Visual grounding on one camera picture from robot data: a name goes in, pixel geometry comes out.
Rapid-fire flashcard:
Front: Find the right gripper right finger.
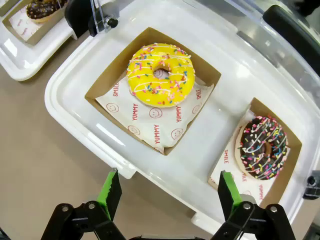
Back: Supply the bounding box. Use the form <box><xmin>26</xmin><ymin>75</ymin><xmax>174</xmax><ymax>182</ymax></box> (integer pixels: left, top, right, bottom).
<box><xmin>211</xmin><ymin>170</ymin><xmax>297</xmax><ymax>240</ymax></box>

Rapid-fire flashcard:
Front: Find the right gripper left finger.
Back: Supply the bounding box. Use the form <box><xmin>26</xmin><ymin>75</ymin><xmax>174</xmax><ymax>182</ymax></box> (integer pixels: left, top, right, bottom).
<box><xmin>41</xmin><ymin>167</ymin><xmax>126</xmax><ymax>240</ymax></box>

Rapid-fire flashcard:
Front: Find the white printed paper liner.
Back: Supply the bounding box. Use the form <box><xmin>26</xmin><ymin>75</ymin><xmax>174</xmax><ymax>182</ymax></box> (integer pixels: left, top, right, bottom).
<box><xmin>9</xmin><ymin>7</ymin><xmax>41</xmax><ymax>42</ymax></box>
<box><xmin>94</xmin><ymin>74</ymin><xmax>215</xmax><ymax>151</ymax></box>
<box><xmin>208</xmin><ymin>109</ymin><xmax>291</xmax><ymax>201</ymax></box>

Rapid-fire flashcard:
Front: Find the yellow sprinkled donut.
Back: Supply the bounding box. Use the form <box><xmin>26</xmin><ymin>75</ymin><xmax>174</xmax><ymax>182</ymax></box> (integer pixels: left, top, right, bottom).
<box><xmin>126</xmin><ymin>42</ymin><xmax>196</xmax><ymax>108</ymax></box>

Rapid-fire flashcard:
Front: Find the cardboard donut box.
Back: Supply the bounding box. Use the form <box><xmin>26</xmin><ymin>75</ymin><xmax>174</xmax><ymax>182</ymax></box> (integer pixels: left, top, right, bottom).
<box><xmin>84</xmin><ymin>26</ymin><xmax>222</xmax><ymax>156</ymax></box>
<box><xmin>207</xmin><ymin>97</ymin><xmax>303</xmax><ymax>208</ymax></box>
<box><xmin>2</xmin><ymin>0</ymin><xmax>70</xmax><ymax>46</ymax></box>
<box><xmin>0</xmin><ymin>0</ymin><xmax>21</xmax><ymax>18</ymax></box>

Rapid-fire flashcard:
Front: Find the chocolate donut with rainbow sprinkles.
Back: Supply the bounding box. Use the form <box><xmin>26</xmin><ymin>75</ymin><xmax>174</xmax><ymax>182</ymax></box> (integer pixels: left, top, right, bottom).
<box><xmin>234</xmin><ymin>115</ymin><xmax>289</xmax><ymax>181</ymax></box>

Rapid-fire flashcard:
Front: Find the chocolate donut with gold sprinkles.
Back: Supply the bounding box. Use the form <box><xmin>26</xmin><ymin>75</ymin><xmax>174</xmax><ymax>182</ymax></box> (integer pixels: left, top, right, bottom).
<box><xmin>25</xmin><ymin>0</ymin><xmax>68</xmax><ymax>24</ymax></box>

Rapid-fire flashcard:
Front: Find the white display tray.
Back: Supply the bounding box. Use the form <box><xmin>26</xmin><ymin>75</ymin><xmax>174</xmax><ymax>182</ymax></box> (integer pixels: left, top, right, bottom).
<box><xmin>0</xmin><ymin>0</ymin><xmax>78</xmax><ymax>82</ymax></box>
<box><xmin>44</xmin><ymin>0</ymin><xmax>320</xmax><ymax>236</ymax></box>

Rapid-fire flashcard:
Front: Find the clear display lid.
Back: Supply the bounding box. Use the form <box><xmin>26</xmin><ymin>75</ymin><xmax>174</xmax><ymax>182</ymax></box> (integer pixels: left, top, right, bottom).
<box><xmin>64</xmin><ymin>0</ymin><xmax>120</xmax><ymax>40</ymax></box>

